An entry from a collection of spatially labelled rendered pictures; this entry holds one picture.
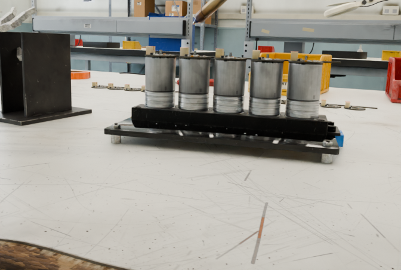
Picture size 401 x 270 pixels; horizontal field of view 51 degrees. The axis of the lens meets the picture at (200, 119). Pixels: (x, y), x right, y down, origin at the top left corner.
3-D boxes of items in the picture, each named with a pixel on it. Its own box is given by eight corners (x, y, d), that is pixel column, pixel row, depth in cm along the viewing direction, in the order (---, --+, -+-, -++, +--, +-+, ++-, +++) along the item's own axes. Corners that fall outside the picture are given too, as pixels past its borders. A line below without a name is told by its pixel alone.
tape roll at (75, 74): (64, 80, 73) (64, 73, 73) (49, 77, 77) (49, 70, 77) (95, 79, 77) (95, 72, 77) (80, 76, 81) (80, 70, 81)
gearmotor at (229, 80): (240, 126, 31) (244, 57, 30) (209, 123, 32) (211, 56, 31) (244, 120, 34) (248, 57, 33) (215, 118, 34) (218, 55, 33)
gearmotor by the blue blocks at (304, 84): (317, 132, 30) (324, 61, 29) (283, 129, 31) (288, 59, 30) (316, 126, 33) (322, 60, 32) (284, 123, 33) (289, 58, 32)
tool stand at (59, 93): (6, 153, 40) (-70, 60, 33) (69, 88, 46) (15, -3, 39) (49, 163, 38) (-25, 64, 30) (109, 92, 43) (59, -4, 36)
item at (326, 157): (330, 140, 33) (331, 126, 33) (338, 166, 26) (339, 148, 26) (139, 125, 37) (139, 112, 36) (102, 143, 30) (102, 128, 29)
